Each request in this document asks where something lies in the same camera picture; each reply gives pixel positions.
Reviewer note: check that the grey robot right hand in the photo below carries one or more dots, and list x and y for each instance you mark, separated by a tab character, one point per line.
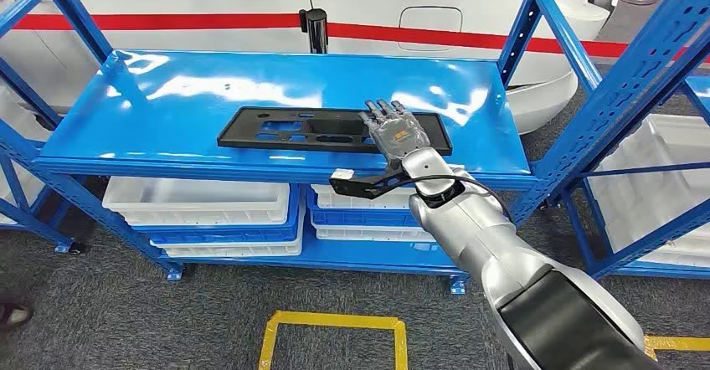
400	137

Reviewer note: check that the black plastic panel part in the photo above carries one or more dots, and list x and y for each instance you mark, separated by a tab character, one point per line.
249	134

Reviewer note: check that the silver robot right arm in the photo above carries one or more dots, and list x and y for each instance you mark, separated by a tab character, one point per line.
477	229

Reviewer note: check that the blue metal shelf rack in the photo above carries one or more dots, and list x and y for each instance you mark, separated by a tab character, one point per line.
39	224
277	79
654	238

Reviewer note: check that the blue plastic bin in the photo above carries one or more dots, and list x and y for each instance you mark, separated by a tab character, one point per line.
222	234
355	219

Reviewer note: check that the person's foot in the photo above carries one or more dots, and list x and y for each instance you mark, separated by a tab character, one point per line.
14	315

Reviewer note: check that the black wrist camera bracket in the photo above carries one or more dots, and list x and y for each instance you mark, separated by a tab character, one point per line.
366	187

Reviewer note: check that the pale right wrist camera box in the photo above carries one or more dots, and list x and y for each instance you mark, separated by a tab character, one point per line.
343	174

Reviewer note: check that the black stanchion post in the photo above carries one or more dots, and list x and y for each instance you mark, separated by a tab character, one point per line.
316	29

